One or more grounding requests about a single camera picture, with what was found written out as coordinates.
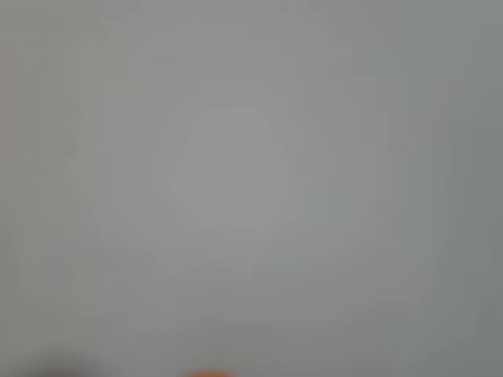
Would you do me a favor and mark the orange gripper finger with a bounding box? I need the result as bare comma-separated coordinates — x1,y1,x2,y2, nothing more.
182,368,239,377

